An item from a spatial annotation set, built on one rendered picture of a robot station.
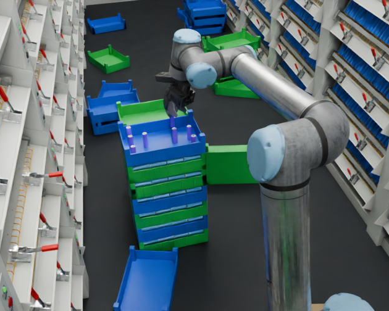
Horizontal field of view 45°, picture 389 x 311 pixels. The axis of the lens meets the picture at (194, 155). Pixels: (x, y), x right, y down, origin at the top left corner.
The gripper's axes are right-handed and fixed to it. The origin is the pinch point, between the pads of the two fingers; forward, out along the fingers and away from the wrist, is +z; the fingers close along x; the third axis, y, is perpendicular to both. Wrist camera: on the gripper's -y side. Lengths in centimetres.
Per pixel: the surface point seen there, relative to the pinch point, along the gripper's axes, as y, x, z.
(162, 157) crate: 12.3, -14.6, 5.6
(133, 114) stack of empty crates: -28.7, 6.3, 25.9
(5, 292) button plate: 50, -90, -43
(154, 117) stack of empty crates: -19.9, 10.9, 23.5
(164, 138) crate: 2.8, -4.7, 9.3
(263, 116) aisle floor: -12, 98, 63
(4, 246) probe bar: 33, -83, -29
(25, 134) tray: -2, -58, -20
